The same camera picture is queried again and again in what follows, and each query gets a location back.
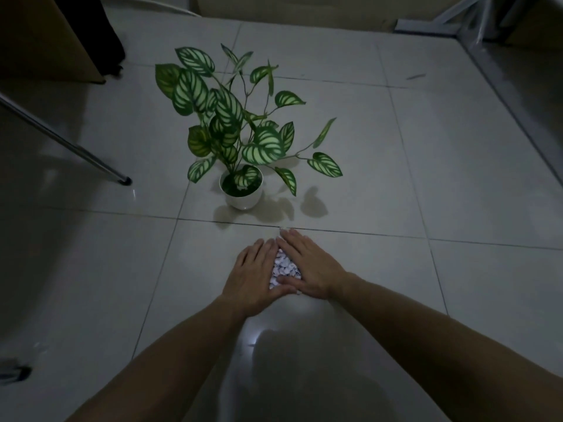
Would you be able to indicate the black cloth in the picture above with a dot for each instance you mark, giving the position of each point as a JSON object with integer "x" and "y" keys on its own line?
{"x": 103, "y": 30}

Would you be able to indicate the white plant pot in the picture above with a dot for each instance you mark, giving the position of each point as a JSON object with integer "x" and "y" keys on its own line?
{"x": 242, "y": 194}

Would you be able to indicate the grey metal frame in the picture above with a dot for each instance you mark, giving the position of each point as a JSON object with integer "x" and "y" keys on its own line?
{"x": 488, "y": 43}

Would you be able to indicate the person's left hand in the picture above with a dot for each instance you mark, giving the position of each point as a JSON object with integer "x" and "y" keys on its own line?
{"x": 250, "y": 281}

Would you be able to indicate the person's left forearm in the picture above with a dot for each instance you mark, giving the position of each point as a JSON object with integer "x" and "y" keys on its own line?
{"x": 162, "y": 369}

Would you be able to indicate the green striped artificial plant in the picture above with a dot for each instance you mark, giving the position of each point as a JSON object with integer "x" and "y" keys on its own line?
{"x": 237, "y": 122}

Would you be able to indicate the metal tripod leg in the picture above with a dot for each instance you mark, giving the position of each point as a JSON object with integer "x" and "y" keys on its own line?
{"x": 66, "y": 142}

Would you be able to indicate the pile of white pebbles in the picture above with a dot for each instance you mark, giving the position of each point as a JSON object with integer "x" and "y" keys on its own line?
{"x": 283, "y": 268}

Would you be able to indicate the person's right forearm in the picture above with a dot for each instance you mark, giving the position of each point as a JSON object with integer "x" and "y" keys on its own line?
{"x": 444, "y": 347}

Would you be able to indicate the person's right hand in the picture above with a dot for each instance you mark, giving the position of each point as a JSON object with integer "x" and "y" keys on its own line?
{"x": 314, "y": 270}

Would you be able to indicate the person's right thumb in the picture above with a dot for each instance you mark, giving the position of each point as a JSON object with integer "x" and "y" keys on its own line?
{"x": 288, "y": 280}

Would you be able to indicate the person's left thumb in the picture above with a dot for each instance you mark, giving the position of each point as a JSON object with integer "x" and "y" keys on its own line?
{"x": 281, "y": 291}

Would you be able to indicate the brown wooden cabinet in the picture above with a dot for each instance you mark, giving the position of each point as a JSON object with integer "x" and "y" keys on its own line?
{"x": 44, "y": 35}

